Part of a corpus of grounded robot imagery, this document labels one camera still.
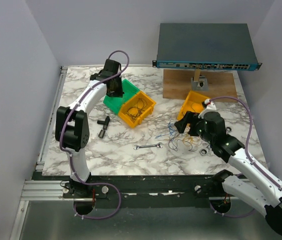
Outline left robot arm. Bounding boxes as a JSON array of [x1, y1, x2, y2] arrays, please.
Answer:
[[55, 58, 125, 198]]

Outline green plastic bin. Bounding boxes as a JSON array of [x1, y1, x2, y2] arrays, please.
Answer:
[[103, 79, 140, 115]]

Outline ratchet ring wrench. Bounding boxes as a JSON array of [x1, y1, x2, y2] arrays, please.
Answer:
[[200, 126, 232, 156]]

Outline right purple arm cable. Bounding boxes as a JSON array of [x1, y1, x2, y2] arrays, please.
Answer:
[[209, 96, 282, 218]]

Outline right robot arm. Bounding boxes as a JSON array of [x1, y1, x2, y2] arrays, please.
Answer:
[[174, 111, 282, 235]]

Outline aluminium frame rail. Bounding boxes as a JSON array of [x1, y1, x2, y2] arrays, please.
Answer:
[[9, 66, 68, 240]]

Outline wooden board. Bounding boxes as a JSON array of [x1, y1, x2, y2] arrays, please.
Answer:
[[163, 69, 237, 100]]

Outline cable bundle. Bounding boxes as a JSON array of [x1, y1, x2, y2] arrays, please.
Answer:
[[155, 119, 203, 152]]

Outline grey stand bracket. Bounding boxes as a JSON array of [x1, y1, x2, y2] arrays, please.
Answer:
[[191, 69, 209, 92]]

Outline yellow bin beside green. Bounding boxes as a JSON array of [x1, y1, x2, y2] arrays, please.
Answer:
[[118, 91, 156, 129]]

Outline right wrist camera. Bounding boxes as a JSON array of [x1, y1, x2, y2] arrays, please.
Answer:
[[201, 98, 217, 113]]

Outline open-end silver wrench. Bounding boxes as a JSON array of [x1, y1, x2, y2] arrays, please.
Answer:
[[133, 142, 163, 150]]

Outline thin dark purple wire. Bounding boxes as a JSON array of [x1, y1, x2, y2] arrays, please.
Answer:
[[125, 97, 149, 123]]

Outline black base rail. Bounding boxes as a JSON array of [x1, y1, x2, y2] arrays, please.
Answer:
[[32, 170, 233, 213]]

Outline network switch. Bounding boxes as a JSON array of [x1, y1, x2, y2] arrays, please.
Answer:
[[152, 23, 262, 71]]

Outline black T-shaped tool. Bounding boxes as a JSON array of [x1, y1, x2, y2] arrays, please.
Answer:
[[97, 116, 110, 139]]

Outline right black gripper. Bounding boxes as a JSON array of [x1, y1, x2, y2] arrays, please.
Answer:
[[175, 110, 214, 144]]

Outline yellow bin right side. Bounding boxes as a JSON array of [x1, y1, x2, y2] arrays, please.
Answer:
[[177, 90, 209, 121]]

